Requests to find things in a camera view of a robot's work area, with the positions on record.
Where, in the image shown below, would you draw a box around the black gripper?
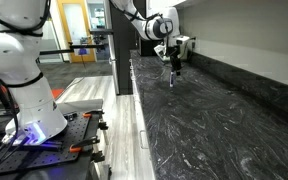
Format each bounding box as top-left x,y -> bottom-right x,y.
166,46 -> 181,76

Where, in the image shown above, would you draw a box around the purple white marker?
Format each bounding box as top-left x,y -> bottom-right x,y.
169,71 -> 175,88

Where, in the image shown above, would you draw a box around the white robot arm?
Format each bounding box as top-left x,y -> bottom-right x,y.
0,0 -> 67,146

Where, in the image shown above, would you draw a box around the white toaster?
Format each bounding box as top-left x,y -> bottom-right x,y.
153,43 -> 187,63

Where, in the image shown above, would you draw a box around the black microwave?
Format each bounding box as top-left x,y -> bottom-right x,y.
137,36 -> 159,56

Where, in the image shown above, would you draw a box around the black refrigerator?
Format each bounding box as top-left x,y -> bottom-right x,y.
105,0 -> 136,95

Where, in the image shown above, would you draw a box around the orange black clamp rear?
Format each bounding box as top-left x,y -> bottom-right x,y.
83,110 -> 105,118

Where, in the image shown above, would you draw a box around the orange black clamp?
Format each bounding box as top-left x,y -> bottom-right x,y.
69,136 -> 100,153
83,110 -> 105,118

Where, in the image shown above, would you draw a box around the yellow framed door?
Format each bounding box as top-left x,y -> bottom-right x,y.
57,0 -> 95,63

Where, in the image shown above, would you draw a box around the orange black clamp front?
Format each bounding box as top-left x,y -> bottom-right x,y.
69,136 -> 100,153

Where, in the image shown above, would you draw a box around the black perforated mounting board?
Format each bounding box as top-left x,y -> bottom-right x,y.
0,112 -> 98,176

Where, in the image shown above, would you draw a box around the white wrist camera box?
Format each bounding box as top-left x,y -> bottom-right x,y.
176,35 -> 190,45

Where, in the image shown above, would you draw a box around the black toaster power cable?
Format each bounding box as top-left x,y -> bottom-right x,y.
180,36 -> 197,63

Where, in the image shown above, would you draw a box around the silver drawer handle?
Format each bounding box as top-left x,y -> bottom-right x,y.
139,130 -> 149,149

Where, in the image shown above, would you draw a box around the black camera tripod rig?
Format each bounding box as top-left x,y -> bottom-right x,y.
40,29 -> 114,56

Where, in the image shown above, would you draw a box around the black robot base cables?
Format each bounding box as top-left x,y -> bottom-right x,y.
0,68 -> 22,176

